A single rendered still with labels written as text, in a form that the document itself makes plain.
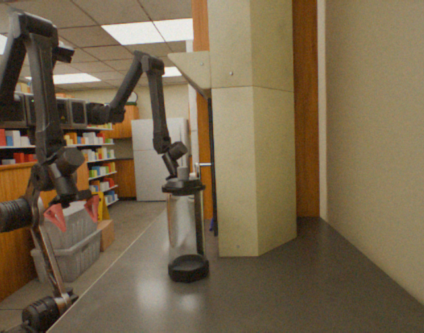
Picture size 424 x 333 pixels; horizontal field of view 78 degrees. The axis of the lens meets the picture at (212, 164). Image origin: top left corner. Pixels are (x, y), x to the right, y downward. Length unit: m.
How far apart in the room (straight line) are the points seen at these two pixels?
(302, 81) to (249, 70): 0.44
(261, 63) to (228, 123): 0.19
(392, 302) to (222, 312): 0.33
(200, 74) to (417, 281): 0.69
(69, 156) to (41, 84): 0.24
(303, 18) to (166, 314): 1.09
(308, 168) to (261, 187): 0.42
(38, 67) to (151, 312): 0.75
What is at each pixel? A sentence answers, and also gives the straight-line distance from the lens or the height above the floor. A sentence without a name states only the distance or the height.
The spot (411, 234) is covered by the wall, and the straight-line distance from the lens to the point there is 0.74.
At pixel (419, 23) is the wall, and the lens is 0.73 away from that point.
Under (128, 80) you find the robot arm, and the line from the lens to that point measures 1.41.
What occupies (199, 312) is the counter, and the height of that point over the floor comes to 0.94.
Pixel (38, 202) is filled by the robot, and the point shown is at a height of 0.94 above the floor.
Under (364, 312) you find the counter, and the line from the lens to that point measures 0.63.
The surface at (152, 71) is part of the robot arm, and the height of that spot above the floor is 1.59.
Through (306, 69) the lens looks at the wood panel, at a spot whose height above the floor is 1.53.
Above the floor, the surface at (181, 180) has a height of 1.18.
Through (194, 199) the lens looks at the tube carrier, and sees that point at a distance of 0.62.
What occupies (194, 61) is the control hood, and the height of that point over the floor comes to 1.48.
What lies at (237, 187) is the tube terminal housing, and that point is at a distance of 0.74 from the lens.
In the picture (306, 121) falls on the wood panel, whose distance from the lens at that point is 1.14.
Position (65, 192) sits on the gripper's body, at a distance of 0.88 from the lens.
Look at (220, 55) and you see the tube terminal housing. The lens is 0.76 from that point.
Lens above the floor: 1.27
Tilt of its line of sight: 5 degrees down
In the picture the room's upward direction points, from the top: 3 degrees counter-clockwise
